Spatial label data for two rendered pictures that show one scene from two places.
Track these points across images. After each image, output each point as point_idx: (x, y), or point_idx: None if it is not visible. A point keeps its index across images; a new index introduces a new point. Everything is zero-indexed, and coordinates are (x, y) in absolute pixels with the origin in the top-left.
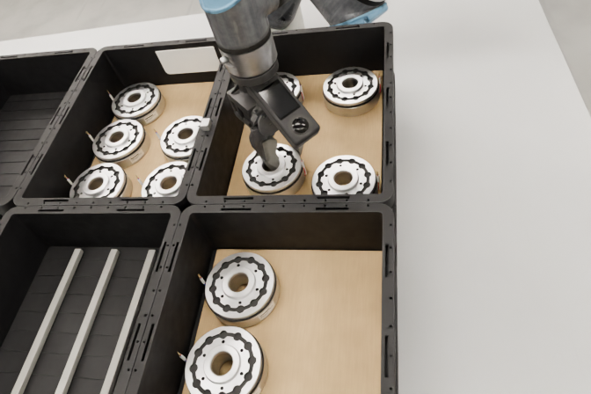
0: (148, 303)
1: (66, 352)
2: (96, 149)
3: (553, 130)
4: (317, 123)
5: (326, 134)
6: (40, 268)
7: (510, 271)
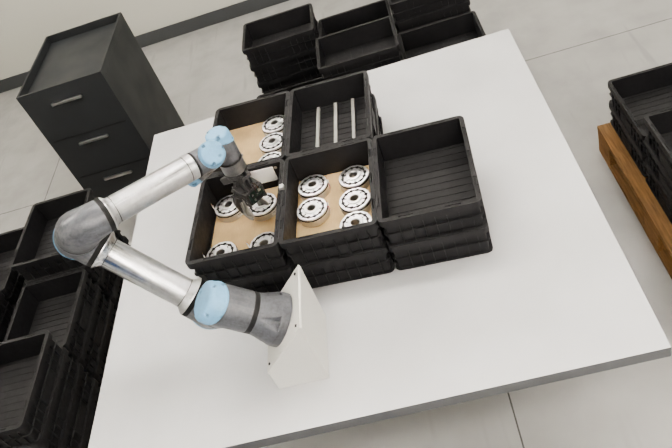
0: (288, 129)
1: (341, 133)
2: (365, 190)
3: (135, 310)
4: (220, 179)
5: (239, 235)
6: None
7: (182, 237)
